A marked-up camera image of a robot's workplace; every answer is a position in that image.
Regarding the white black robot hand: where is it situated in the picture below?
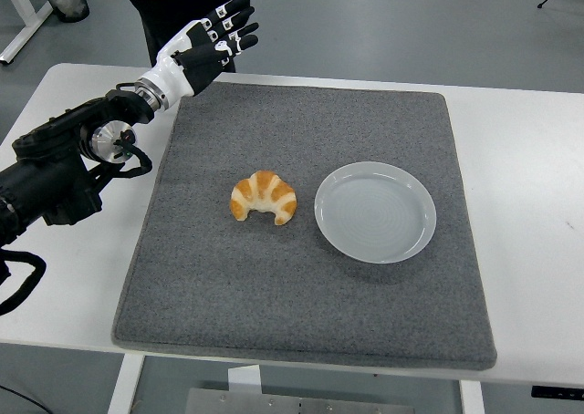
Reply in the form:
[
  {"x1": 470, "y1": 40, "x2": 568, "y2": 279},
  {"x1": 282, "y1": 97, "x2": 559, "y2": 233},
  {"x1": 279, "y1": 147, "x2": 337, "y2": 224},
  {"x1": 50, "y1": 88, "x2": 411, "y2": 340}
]
[{"x1": 141, "y1": 0, "x2": 260, "y2": 99}]

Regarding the golden croissant bread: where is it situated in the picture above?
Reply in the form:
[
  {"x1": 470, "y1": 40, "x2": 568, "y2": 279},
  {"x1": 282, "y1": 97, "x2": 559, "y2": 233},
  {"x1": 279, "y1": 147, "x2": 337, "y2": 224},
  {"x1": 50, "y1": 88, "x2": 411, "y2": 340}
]
[{"x1": 229, "y1": 170, "x2": 298, "y2": 226}]

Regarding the pale grey round plate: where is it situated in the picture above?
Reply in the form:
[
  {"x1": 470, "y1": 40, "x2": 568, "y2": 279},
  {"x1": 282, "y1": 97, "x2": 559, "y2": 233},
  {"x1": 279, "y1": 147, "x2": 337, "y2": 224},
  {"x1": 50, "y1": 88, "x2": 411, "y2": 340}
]
[{"x1": 313, "y1": 160, "x2": 438, "y2": 264}]

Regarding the grey felt mat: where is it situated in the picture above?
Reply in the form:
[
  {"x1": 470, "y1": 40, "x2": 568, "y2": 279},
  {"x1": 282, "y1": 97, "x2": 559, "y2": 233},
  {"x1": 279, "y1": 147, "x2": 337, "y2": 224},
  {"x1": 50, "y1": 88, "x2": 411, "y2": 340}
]
[{"x1": 111, "y1": 79, "x2": 498, "y2": 370}]

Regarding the white table leg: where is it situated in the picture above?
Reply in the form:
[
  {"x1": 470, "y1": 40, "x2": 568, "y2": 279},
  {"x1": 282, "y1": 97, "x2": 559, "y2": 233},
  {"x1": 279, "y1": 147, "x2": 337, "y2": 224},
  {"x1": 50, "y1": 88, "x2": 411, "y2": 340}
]
[
  {"x1": 459, "y1": 379, "x2": 485, "y2": 414},
  {"x1": 107, "y1": 353, "x2": 146, "y2": 414}
]

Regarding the black table control panel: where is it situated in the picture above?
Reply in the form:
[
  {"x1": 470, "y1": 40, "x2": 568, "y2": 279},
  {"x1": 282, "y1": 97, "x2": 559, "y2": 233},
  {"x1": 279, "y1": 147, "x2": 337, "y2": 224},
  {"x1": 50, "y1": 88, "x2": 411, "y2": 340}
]
[{"x1": 531, "y1": 385, "x2": 584, "y2": 399}]

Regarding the white desk leg frame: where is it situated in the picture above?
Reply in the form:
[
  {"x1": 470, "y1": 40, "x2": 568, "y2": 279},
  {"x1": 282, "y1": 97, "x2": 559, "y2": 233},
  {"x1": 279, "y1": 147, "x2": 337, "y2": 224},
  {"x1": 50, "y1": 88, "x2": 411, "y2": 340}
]
[{"x1": 0, "y1": 0, "x2": 55, "y2": 67}]

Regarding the white bracket under table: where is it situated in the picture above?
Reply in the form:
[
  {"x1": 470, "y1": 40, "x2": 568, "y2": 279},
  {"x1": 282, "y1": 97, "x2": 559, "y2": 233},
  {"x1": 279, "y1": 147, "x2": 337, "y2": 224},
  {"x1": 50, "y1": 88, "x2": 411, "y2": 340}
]
[{"x1": 226, "y1": 366, "x2": 264, "y2": 395}]

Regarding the thin black floor cable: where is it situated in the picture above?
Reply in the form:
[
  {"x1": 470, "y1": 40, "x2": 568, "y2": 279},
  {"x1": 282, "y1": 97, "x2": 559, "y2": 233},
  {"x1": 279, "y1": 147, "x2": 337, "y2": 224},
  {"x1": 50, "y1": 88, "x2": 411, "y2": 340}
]
[{"x1": 0, "y1": 381, "x2": 29, "y2": 409}]

